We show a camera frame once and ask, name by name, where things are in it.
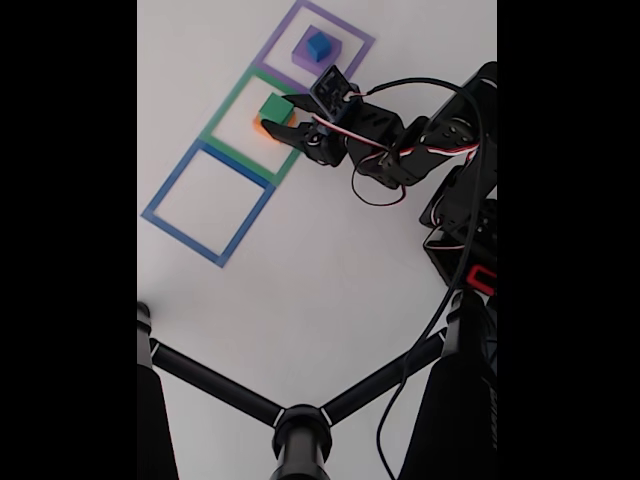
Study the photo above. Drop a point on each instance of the green cube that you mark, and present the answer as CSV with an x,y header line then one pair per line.
x,y
275,107

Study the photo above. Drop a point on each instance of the orange block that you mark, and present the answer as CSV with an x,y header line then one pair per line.
x,y
257,122

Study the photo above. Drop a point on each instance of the small blue cube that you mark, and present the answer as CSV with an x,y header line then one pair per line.
x,y
317,46

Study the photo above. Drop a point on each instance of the purple tape square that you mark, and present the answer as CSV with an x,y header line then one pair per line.
x,y
292,86

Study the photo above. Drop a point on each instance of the large purple block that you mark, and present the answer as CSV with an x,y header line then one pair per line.
x,y
300,52

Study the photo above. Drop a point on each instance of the green tape square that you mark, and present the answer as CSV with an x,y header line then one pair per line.
x,y
240,158

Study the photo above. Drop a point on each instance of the blue tape square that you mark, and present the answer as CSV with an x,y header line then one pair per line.
x,y
182,240

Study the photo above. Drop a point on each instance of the red clamp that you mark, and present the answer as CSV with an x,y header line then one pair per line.
x,y
477,280

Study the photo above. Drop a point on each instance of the black tripod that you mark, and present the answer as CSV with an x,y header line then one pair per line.
x,y
300,435

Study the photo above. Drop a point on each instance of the blue camera circuit board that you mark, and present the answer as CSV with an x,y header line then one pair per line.
x,y
332,90

